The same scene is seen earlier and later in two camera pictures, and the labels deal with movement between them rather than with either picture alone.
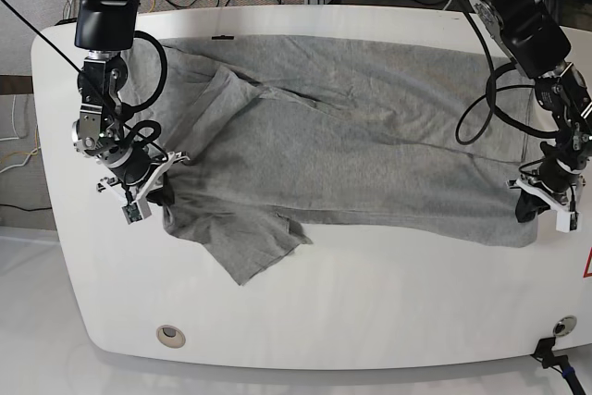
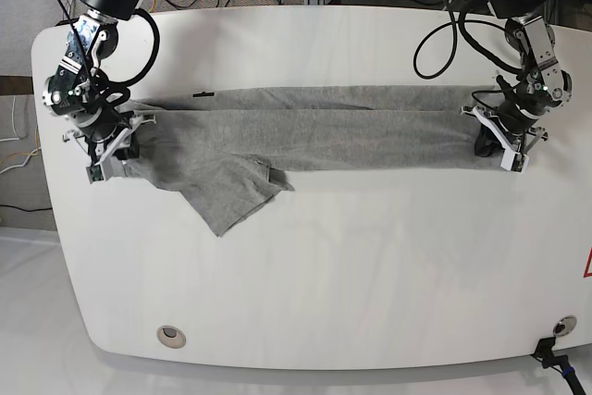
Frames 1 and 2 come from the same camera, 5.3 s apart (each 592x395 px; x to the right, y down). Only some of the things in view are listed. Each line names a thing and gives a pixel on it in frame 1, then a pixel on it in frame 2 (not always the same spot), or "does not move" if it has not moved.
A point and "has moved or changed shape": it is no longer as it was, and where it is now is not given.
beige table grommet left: x=171 y=336 does not move
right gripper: x=550 y=183 → x=510 y=128
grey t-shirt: x=423 y=139 has moved or changed shape
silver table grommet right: x=564 y=326 does not move
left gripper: x=134 y=176 → x=113 y=133
